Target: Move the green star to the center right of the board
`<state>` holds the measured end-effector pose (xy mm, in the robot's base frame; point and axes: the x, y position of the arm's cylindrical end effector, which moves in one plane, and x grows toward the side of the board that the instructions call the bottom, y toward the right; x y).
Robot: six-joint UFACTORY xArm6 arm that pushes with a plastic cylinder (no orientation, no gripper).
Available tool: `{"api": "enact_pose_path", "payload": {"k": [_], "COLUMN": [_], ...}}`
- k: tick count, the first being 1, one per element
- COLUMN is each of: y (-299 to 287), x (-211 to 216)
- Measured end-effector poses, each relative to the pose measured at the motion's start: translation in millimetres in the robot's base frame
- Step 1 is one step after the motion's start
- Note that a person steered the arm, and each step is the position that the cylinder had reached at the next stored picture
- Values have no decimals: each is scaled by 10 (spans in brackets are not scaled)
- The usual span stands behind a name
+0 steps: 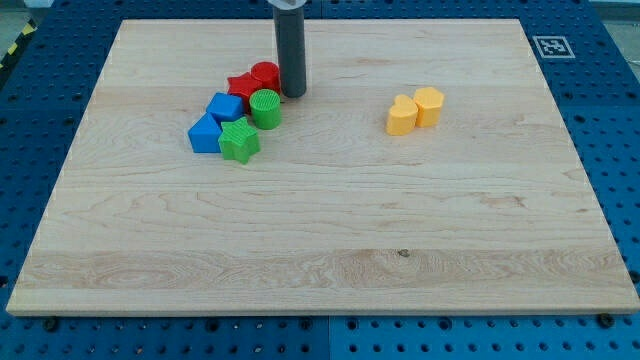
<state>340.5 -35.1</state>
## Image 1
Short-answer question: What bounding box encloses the blue pentagon block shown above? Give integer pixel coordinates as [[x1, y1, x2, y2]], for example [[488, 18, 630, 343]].
[[206, 92, 244, 123]]

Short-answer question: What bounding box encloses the green cylinder block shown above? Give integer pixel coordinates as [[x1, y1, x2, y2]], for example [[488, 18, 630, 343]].
[[249, 89, 282, 130]]

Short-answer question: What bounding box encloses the yellow pentagon block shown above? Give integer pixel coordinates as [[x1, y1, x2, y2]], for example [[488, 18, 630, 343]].
[[413, 87, 445, 128]]

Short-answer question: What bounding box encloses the red star block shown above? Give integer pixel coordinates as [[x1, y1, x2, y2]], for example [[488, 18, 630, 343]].
[[227, 72, 263, 114]]

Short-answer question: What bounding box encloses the gray cylindrical pusher rod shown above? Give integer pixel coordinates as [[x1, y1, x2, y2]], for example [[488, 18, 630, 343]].
[[271, 5, 306, 98]]

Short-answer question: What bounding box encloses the white fiducial marker tag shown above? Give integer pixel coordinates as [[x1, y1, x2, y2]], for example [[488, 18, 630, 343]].
[[533, 35, 575, 59]]

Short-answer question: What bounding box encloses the green star block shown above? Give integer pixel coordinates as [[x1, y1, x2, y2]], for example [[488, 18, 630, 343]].
[[218, 117, 261, 164]]

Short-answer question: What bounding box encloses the wooden board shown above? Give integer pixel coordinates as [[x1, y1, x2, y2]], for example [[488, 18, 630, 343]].
[[7, 19, 639, 317]]

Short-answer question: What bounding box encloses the yellow heart block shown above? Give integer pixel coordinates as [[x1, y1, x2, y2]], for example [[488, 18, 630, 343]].
[[385, 94, 418, 136]]

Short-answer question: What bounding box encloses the red cylinder block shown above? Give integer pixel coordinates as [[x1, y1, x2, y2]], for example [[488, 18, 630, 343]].
[[250, 61, 281, 93]]

